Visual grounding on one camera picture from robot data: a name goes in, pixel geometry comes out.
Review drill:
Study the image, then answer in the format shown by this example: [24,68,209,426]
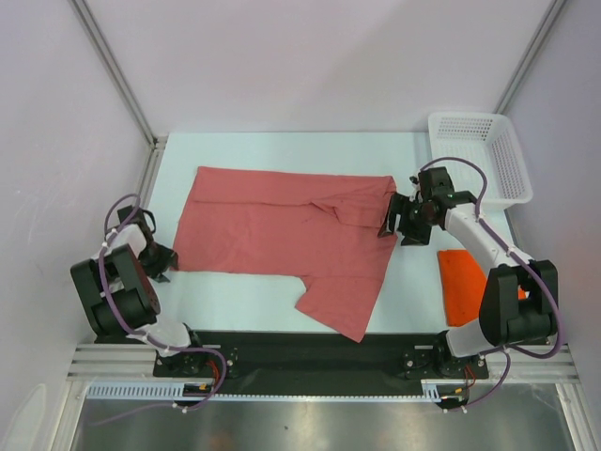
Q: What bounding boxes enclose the white slotted cable duct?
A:
[86,379,475,404]

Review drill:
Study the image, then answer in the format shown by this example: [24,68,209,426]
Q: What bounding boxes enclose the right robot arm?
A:
[378,166,563,377]

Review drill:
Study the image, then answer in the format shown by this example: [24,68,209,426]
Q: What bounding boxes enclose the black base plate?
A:
[93,328,550,398]

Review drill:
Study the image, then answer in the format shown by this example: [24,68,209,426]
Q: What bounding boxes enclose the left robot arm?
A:
[69,206,208,377]

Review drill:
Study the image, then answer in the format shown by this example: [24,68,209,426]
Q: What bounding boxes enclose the aluminium corner post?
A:
[493,0,571,115]
[69,0,168,151]

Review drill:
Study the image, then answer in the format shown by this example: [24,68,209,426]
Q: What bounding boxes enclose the white plastic basket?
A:
[428,112,533,211]

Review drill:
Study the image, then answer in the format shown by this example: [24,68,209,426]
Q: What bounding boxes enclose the folded orange t shirt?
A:
[437,248,527,329]

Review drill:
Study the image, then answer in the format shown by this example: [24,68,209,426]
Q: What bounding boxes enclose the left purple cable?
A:
[86,194,229,427]

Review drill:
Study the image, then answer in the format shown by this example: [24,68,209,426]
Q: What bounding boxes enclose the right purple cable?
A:
[420,157,562,414]

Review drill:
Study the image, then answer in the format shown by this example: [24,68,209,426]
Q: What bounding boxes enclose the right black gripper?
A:
[378,192,437,246]

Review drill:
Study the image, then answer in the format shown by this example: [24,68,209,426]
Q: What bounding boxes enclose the right aluminium corner post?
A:
[493,0,571,115]

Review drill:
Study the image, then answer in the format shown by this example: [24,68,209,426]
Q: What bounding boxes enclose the pink red t shirt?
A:
[174,166,396,342]

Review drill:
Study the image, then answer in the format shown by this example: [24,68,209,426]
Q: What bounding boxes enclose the purple cable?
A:
[420,157,562,414]
[86,194,229,427]

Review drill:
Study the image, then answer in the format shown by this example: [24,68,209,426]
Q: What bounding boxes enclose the left aluminium corner post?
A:
[69,0,168,151]

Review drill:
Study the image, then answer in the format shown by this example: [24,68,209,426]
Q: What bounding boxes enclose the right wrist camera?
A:
[409,175,421,200]

